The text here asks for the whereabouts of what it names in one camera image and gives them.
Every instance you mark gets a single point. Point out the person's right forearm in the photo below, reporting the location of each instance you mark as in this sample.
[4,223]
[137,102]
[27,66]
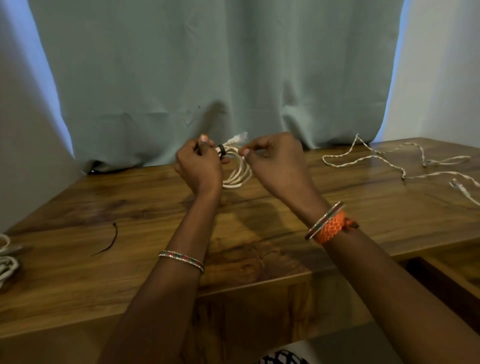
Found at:
[397,300]

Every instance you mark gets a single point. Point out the person's right hand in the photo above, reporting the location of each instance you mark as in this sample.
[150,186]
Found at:
[281,168]

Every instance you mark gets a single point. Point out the teal fabric curtain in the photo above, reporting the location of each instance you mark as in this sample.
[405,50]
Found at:
[225,56]

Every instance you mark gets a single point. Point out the silver beaded bangle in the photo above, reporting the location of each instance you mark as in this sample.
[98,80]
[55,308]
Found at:
[182,257]

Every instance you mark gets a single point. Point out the person's left hand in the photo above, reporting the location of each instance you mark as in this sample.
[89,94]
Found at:
[200,168]

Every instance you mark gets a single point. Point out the person's left forearm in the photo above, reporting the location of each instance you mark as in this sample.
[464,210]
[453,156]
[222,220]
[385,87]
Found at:
[161,300]

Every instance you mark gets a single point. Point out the wooden desk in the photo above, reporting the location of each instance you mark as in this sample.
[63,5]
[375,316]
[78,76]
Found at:
[262,247]

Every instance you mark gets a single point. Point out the wooden drawer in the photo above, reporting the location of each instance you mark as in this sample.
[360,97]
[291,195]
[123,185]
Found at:
[450,277]

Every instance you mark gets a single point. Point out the long black twist tie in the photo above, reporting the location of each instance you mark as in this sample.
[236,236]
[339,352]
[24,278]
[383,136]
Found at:
[221,150]

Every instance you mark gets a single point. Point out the short black twist tie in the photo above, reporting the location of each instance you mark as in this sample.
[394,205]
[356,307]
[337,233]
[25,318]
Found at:
[114,238]

